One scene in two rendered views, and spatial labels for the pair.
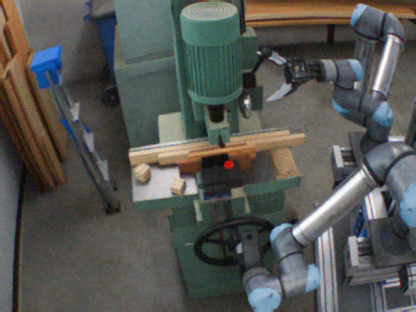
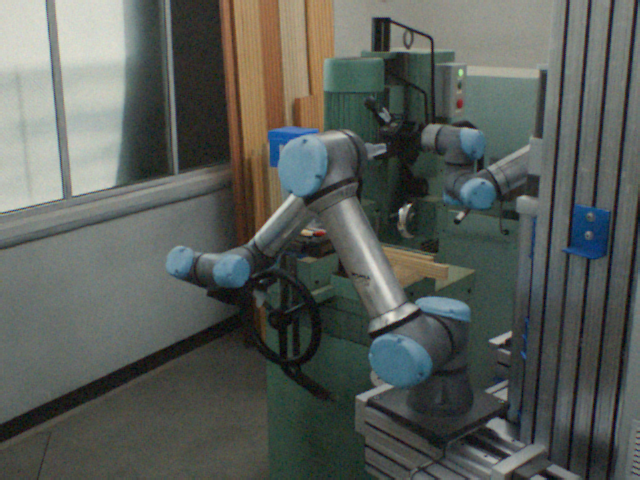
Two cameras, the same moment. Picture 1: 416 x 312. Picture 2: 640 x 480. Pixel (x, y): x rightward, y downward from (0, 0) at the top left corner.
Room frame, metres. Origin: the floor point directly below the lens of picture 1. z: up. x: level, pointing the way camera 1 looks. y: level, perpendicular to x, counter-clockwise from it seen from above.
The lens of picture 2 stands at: (-0.67, -1.56, 1.63)
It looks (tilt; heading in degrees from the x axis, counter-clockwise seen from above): 16 degrees down; 43
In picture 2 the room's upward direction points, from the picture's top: straight up
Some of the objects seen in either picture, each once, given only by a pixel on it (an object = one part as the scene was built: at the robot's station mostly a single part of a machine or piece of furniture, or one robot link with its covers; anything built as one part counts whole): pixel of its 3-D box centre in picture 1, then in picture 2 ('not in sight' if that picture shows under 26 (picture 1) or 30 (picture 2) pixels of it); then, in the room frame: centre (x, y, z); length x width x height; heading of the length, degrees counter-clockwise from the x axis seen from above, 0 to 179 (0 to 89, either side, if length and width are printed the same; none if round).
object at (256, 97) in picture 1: (250, 94); (428, 216); (1.29, -0.18, 1.02); 0.09 x 0.07 x 0.12; 95
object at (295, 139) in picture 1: (234, 149); (367, 255); (1.09, -0.10, 0.92); 0.55 x 0.02 x 0.04; 95
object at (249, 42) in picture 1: (245, 47); (434, 150); (1.32, -0.18, 1.23); 0.09 x 0.08 x 0.15; 5
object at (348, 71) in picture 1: (345, 71); (460, 144); (1.01, -0.47, 1.31); 0.11 x 0.08 x 0.09; 95
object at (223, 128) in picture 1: (217, 124); (356, 217); (1.11, -0.04, 1.03); 0.14 x 0.07 x 0.09; 5
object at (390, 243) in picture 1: (400, 231); (439, 379); (0.64, -0.69, 0.87); 0.15 x 0.15 x 0.10
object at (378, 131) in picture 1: (379, 119); not in sight; (1.13, -0.74, 0.98); 0.13 x 0.12 x 0.14; 51
